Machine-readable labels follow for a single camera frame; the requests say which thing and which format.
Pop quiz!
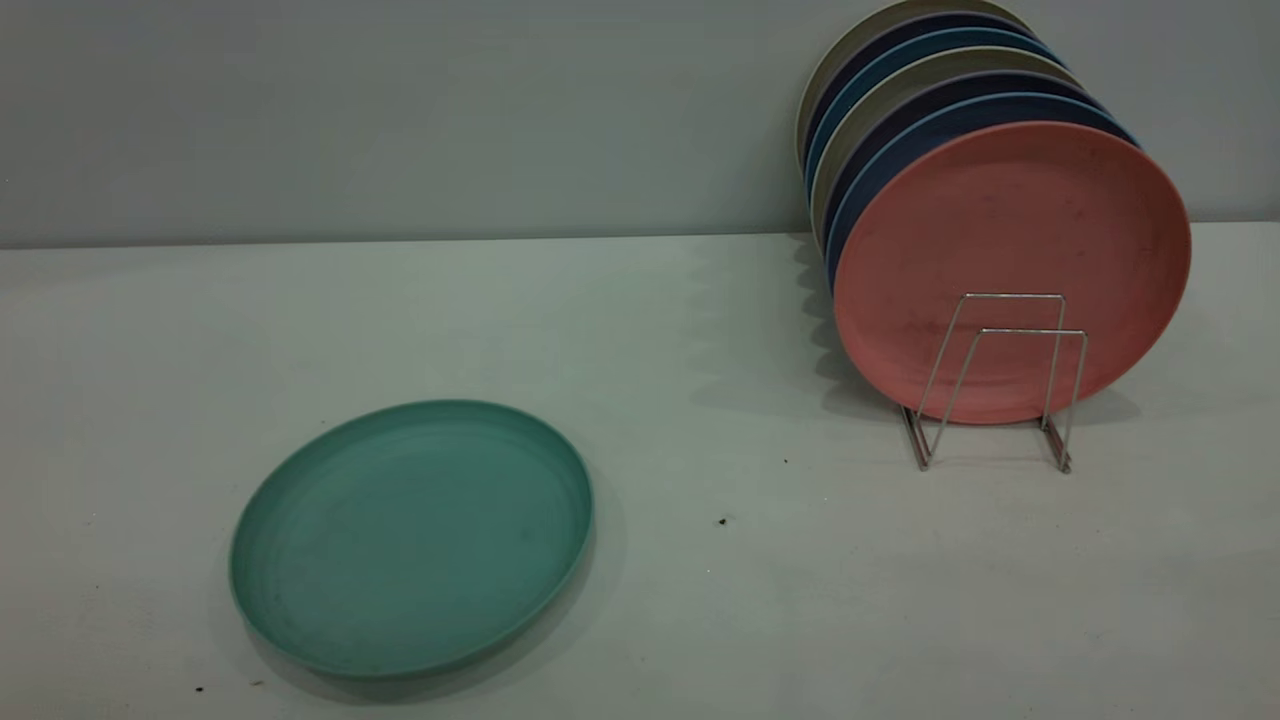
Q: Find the green round plate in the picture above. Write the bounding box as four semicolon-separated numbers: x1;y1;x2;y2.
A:
229;399;596;681

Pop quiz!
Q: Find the pink round plate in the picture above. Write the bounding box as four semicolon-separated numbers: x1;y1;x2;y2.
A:
832;121;1193;426

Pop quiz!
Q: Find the navy blue round plate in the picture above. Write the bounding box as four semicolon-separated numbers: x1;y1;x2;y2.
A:
824;92;1141;293

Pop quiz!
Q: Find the dark purple round plate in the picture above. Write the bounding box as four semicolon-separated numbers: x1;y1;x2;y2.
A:
801;9;1041;176
818;70;1106;236

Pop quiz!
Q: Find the teal blue round plate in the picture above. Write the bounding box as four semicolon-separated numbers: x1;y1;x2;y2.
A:
804;26;1063;201

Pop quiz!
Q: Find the metal wire plate rack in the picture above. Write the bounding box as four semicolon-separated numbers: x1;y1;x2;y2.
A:
900;292;1090;474

